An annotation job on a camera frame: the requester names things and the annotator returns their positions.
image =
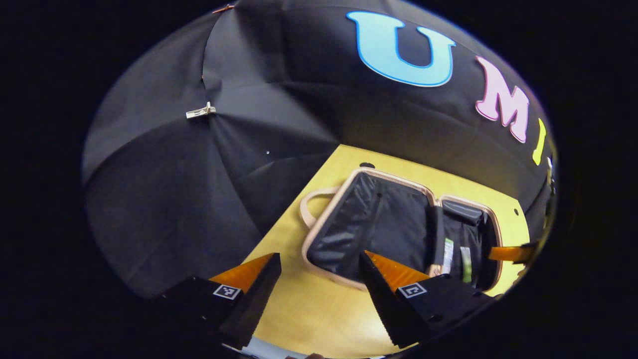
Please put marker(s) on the white clip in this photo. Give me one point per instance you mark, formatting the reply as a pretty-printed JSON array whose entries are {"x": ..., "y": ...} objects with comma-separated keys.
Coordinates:
[{"x": 200, "y": 110}]

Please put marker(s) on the red clip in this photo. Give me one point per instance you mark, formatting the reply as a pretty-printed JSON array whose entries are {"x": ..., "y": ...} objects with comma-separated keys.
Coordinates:
[{"x": 223, "y": 8}]

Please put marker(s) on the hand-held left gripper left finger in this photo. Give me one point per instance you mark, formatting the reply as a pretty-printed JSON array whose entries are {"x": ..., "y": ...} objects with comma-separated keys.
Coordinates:
[{"x": 259, "y": 294}]

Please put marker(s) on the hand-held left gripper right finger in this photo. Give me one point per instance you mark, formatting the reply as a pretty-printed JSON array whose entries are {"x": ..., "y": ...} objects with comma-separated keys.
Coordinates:
[{"x": 379, "y": 299}]

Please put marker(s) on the green sachet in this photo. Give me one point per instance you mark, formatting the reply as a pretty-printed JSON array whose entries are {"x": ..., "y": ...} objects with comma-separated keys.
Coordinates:
[{"x": 448, "y": 254}]

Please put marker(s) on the white green tube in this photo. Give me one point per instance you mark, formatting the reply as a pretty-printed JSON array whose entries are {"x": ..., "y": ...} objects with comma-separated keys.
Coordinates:
[{"x": 466, "y": 264}]

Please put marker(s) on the pink suitcase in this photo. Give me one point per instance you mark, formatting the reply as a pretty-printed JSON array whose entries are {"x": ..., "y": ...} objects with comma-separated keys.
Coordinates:
[{"x": 389, "y": 219}]

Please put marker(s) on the black backdrop cloth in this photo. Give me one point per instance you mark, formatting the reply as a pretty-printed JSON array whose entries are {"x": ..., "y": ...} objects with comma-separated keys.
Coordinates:
[{"x": 199, "y": 199}]

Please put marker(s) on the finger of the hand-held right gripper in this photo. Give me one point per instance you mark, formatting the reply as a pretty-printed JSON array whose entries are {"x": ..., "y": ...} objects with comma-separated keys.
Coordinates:
[{"x": 508, "y": 254}]

